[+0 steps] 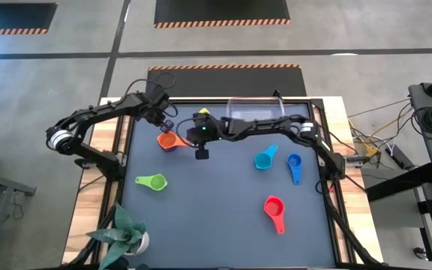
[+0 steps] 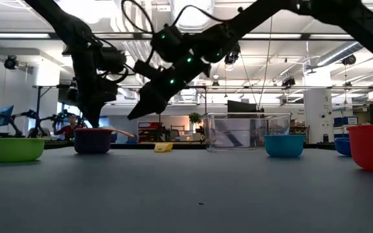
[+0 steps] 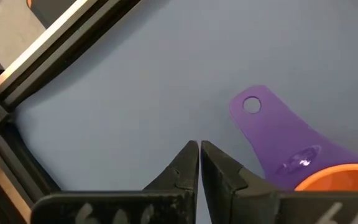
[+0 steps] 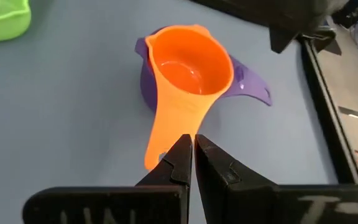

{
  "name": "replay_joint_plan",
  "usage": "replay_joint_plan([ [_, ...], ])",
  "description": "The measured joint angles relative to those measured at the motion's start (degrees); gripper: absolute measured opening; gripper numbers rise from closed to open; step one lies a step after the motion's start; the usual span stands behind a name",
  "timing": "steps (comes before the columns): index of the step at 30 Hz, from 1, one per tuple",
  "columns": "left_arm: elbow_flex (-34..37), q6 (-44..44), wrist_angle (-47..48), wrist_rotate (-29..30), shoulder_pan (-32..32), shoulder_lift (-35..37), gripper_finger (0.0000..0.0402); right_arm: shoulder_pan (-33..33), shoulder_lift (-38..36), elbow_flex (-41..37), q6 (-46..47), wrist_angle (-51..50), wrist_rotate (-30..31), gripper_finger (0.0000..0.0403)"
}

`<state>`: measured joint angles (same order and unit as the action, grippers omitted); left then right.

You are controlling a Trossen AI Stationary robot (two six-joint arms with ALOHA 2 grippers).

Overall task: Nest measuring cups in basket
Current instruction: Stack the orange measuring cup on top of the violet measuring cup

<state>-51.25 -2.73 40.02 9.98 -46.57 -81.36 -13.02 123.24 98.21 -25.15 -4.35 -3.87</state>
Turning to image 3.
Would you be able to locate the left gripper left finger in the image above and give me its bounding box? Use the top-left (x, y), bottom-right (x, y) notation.
top-left (31, 140), bottom-right (200, 224)

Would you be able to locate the purple measuring cup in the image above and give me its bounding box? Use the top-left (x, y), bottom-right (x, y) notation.
top-left (228, 85), bottom-right (358, 191)

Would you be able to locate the orange measuring cup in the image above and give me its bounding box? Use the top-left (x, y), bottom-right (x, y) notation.
top-left (294, 163), bottom-right (358, 192)

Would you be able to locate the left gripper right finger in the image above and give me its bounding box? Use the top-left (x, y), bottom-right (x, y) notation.
top-left (200, 140), bottom-right (358, 224)

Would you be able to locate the grey table mat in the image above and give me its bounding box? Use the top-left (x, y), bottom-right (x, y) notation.
top-left (9, 0), bottom-right (358, 224)

